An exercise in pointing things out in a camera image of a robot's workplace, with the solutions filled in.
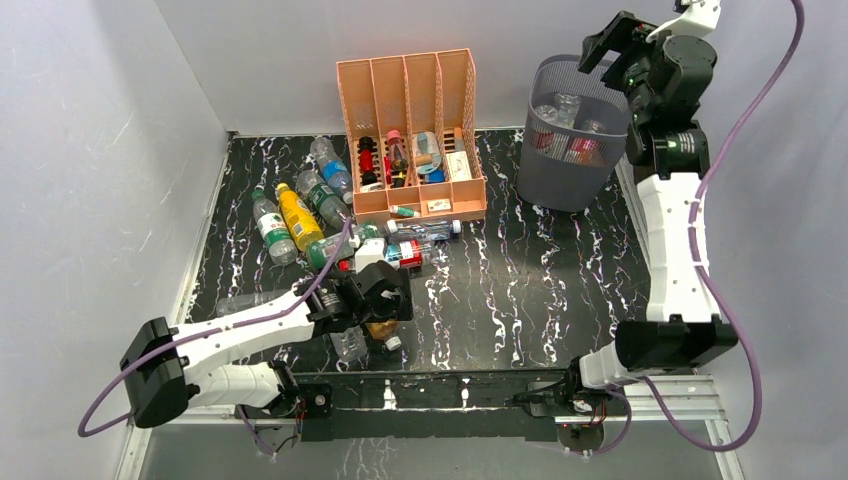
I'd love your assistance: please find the gold red tea bottle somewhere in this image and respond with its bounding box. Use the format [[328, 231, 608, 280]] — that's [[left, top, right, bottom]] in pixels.
[[365, 320, 402, 351]]

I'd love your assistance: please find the clear bottle red blue label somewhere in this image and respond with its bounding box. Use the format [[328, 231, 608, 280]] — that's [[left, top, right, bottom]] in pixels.
[[337, 238, 439, 274]]

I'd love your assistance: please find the red label bottle red cap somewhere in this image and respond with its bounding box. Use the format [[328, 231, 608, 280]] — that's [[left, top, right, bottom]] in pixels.
[[530, 130, 557, 158]]

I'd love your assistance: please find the clear bottle white label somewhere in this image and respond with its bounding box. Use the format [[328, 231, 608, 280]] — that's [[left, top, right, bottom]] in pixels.
[[534, 93, 581, 129]]

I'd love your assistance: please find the red label cola bottle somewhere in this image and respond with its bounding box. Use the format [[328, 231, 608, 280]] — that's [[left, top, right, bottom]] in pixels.
[[563, 119, 605, 167]]

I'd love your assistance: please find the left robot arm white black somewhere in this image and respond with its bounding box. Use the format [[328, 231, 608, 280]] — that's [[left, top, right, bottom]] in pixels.
[[119, 261, 413, 428]]

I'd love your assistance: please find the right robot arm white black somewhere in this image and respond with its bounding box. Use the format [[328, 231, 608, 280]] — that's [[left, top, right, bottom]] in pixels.
[[511, 1, 738, 417]]

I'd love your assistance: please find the grey mesh waste bin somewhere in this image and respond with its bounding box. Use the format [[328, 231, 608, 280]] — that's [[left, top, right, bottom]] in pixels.
[[516, 54, 631, 212]]

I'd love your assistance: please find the clear water bottle white cap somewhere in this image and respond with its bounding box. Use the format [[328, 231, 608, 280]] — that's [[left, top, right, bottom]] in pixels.
[[329, 326, 368, 363]]

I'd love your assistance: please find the green tinted bottle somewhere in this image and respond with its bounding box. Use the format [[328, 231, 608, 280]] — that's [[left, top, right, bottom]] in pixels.
[[305, 221, 387, 270]]

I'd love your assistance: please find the green white tube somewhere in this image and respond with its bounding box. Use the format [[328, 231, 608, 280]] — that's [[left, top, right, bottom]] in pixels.
[[389, 205, 421, 218]]

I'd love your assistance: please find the clear bottle dark green label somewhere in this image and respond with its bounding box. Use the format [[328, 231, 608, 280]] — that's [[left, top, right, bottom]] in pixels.
[[295, 170, 351, 230]]

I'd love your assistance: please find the small white box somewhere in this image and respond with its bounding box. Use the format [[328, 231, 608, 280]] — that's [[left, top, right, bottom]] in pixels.
[[427, 198, 452, 213]]

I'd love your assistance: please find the yellow juice bottle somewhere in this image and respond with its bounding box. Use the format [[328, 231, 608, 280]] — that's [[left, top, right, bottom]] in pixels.
[[276, 183, 324, 252]]

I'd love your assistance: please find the clear bottle green cap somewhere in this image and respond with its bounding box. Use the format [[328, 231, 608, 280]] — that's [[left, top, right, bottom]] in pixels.
[[251, 189, 299, 266]]

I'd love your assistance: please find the blue round object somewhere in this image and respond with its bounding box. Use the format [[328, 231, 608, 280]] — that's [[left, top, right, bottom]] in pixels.
[[424, 169, 445, 184]]

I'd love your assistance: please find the pink cap small bottle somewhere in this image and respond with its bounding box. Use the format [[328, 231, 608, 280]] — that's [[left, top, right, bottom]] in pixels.
[[387, 130, 408, 188]]

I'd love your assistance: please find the white carton box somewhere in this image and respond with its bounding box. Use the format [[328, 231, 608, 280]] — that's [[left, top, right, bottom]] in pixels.
[[444, 151, 473, 181]]

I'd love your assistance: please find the red black dumbbell toy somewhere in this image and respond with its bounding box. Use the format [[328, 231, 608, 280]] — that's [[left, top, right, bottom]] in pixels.
[[357, 136, 377, 187]]

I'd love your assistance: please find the clear empty bottle left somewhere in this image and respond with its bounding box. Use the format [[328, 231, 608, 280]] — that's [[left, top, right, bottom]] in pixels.
[[215, 290, 286, 317]]

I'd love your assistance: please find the peach desk organizer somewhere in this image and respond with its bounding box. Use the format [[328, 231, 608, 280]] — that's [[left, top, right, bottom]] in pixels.
[[336, 48, 487, 222]]

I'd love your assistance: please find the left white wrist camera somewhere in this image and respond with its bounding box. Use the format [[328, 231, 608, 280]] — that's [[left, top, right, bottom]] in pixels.
[[354, 237, 387, 274]]

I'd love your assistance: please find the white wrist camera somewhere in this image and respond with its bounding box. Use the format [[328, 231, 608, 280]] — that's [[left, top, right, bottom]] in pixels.
[[354, 237, 387, 274], [646, 0, 722, 43]]

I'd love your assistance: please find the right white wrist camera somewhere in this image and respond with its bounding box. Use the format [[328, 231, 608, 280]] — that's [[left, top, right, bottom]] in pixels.
[[646, 0, 722, 43]]

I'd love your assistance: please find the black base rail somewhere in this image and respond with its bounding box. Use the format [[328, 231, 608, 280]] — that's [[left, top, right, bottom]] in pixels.
[[291, 367, 631, 445]]

